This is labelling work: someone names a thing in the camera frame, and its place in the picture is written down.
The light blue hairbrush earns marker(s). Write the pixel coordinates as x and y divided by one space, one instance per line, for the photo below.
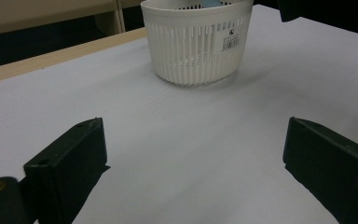
212 3

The beige cabinet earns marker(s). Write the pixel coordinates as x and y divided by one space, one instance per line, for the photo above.
37 14

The white slotted plastic basket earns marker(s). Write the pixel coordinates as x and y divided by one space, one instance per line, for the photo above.
195 34

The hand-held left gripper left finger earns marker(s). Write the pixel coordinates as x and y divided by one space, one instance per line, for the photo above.
68 168

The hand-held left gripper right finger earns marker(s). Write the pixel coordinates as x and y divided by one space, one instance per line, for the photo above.
329 165

